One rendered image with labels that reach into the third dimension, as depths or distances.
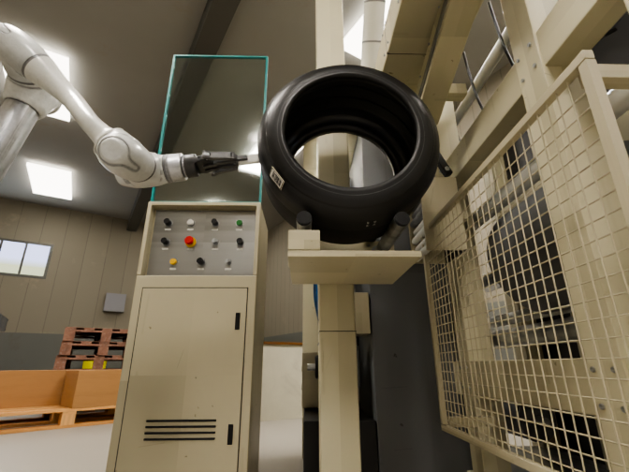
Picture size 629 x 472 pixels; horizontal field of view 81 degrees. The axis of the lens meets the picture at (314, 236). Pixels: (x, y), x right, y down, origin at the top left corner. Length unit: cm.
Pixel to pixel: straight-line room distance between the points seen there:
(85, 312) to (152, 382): 714
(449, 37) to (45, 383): 435
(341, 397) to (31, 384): 365
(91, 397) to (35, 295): 496
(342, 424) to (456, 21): 136
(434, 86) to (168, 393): 161
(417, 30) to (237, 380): 153
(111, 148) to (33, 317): 789
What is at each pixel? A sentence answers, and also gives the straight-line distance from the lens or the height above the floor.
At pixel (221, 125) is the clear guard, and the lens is 213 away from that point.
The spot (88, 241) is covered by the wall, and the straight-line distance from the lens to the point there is 915.
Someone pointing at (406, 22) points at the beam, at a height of 164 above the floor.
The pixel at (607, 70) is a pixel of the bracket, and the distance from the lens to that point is 83.
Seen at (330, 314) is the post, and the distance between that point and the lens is 134.
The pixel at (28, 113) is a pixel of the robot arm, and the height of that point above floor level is 131.
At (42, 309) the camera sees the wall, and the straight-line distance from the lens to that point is 889.
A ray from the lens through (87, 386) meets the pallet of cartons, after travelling 421.
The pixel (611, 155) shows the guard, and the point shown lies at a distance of 72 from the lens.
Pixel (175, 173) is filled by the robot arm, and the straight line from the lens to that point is 124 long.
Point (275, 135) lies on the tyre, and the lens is 113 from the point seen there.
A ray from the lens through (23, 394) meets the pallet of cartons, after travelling 458.
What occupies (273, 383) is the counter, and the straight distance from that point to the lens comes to 400.
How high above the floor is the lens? 51
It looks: 19 degrees up
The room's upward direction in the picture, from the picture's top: straight up
